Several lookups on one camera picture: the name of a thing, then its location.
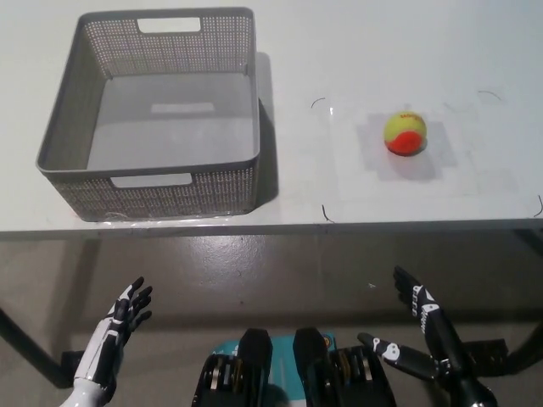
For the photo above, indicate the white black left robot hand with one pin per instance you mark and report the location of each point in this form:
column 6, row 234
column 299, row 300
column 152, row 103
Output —
column 104, row 339

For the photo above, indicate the grey perforated plastic basket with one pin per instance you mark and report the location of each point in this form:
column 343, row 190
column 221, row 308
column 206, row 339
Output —
column 169, row 135

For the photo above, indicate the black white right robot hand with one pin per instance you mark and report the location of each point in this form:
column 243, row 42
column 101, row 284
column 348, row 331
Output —
column 428, row 318

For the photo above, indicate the yellow and orange tennis ball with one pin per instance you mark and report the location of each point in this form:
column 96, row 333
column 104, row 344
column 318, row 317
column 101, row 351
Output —
column 405, row 133

